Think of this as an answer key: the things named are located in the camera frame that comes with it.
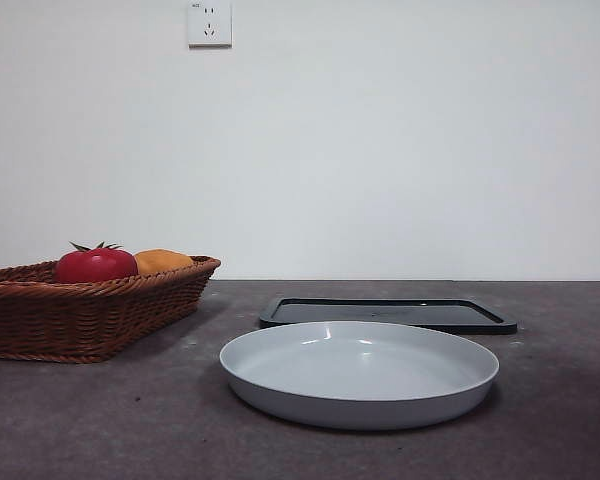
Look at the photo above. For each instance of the red tomato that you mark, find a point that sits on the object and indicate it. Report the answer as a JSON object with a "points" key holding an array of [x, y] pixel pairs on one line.
{"points": [[95, 267]]}

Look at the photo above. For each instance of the grey round plate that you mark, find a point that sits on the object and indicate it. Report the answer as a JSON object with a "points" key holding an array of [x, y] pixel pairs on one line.
{"points": [[360, 370]]}

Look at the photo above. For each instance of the black rectangular tray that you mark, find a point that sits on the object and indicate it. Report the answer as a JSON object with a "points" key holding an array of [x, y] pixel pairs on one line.
{"points": [[430, 312]]}

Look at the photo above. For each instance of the brown wicker basket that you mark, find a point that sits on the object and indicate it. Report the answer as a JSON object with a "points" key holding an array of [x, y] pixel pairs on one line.
{"points": [[80, 320]]}

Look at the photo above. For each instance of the white wall socket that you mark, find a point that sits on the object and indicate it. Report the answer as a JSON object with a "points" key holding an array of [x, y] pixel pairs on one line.
{"points": [[210, 25]]}

